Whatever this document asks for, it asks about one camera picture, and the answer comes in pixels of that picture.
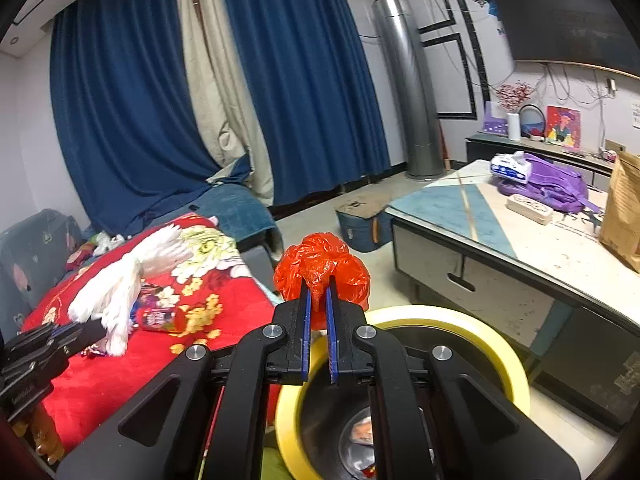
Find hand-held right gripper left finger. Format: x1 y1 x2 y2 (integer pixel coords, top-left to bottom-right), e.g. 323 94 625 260
56 280 313 480

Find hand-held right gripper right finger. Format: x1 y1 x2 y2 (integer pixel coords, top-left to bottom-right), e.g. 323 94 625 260
326 275 583 480

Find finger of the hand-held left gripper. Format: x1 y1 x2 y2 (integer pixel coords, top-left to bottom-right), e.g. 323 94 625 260
50 318 108 358

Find white plastic bag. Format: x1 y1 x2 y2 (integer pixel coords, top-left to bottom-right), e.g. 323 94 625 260
67 224 193 357

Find red plastic bag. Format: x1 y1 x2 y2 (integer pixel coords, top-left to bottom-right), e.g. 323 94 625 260
273 232 371 332

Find yellow trash bin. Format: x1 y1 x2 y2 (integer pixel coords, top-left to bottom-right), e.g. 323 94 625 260
275 305 531 480

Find red floral blanket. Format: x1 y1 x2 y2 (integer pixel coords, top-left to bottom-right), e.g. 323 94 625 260
20 212 281 453

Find red snack packet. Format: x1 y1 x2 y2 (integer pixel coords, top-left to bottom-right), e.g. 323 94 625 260
67 242 98 268
131 306 187 333

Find dark purple snack wrapper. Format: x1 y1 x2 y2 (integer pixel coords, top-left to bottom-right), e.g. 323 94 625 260
140 284 179 308

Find white crumpled cloth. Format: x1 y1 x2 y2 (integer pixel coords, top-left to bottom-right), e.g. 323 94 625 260
95 232 126 256

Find blue storage stool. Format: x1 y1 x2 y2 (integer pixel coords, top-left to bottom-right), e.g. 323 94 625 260
335 192 396 253

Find blue towel blanket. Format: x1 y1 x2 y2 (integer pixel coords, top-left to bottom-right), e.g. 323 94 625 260
150 182 278 251

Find coffee table with drawer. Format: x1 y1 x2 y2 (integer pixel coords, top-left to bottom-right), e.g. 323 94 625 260
385 160 640 436

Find wide blue curtain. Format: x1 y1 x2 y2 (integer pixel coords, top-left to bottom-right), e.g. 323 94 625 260
49 0 251 238

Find white power strip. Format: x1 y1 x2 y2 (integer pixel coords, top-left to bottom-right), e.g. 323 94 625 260
506 193 554 225

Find dark television cabinet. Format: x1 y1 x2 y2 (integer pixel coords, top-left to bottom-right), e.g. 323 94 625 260
466 132 618 191

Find white tissue pack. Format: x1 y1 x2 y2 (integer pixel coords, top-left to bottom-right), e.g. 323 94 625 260
490 151 532 184

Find narrow blue curtain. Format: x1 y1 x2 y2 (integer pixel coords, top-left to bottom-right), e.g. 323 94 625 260
217 0 392 206

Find beige curtain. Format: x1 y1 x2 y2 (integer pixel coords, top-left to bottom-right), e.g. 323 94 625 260
172 0 275 206

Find silver tower air conditioner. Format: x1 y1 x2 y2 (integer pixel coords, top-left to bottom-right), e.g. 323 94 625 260
372 0 447 181

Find purple backpack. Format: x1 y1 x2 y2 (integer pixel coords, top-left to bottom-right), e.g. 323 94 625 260
496 154 601 213

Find round black-rimmed ornament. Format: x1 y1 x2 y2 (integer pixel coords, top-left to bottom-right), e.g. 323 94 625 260
518 104 547 142

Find red flower branches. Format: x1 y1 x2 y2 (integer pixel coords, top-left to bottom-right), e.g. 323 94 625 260
495 81 536 113

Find colourful portrait painting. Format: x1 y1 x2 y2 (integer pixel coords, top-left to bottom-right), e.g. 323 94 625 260
546 105 582 150

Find brown paper bag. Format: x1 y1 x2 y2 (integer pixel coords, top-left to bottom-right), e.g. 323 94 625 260
599 151 640 273

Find black television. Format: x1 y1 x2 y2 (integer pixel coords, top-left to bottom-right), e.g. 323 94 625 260
482 0 640 81

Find wall cables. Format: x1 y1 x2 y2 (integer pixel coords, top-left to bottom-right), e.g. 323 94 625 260
542 62 616 106

